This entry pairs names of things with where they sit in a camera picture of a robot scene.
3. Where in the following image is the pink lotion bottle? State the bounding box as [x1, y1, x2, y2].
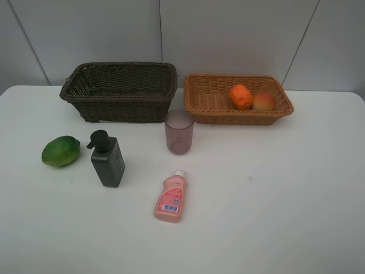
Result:
[154, 170, 188, 223]

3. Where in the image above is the black pump bottle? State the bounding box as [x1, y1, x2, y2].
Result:
[87, 130, 125, 188]

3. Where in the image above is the orange wicker basket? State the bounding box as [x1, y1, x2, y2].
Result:
[184, 74, 294, 126]

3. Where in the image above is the dark brown wicker basket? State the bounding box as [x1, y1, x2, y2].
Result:
[59, 62, 177, 123]

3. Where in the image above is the orange tangerine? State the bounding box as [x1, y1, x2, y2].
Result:
[229, 84, 253, 110]

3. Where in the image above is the translucent pink plastic cup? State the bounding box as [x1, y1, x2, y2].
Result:
[164, 110, 194, 155]

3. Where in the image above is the green papaya fruit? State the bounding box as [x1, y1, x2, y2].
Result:
[41, 136, 80, 168]

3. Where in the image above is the peach fruit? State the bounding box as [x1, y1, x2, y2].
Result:
[252, 92, 275, 111]

